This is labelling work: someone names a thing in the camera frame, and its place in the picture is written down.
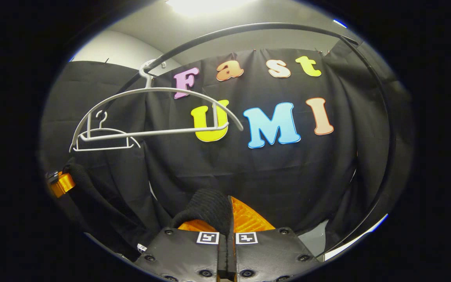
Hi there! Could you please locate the black backdrop cloth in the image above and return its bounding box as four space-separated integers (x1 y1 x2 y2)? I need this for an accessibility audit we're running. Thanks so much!
40 37 414 263

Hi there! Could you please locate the black knit sweater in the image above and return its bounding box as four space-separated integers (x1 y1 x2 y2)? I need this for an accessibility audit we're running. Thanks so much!
63 163 235 262

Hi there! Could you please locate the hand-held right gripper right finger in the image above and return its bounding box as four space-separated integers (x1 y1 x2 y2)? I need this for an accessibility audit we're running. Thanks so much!
225 196 320 282

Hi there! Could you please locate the small white clothes hanger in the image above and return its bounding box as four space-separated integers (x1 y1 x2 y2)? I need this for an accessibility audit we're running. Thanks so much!
73 110 142 152

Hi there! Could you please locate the large white clothes hanger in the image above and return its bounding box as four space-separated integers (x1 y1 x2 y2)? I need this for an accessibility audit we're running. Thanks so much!
69 59 245 153

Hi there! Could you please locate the large ceiling light panel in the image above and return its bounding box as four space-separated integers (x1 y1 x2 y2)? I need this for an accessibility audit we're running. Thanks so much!
166 0 251 15

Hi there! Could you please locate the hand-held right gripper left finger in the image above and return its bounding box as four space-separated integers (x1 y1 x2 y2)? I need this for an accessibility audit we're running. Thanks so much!
135 219 226 282

